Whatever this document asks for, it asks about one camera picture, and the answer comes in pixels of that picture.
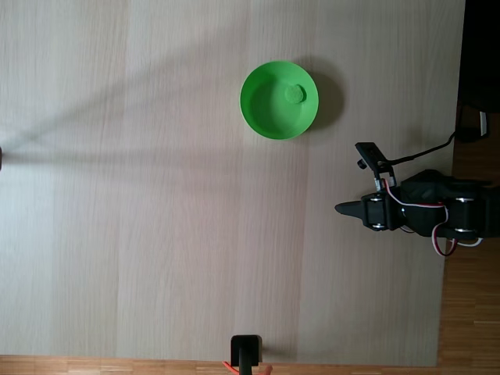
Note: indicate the green pompom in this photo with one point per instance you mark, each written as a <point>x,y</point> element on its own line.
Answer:
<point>295,94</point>

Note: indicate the green plastic bowl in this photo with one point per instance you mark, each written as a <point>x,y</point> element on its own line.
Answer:
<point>269,113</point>

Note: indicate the small dark brown object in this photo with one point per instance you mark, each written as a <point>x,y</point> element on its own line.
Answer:
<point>1,158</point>

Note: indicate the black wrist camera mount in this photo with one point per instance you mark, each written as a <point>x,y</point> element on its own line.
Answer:
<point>373,156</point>

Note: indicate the black chair frame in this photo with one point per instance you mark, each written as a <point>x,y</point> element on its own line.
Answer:
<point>470,125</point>

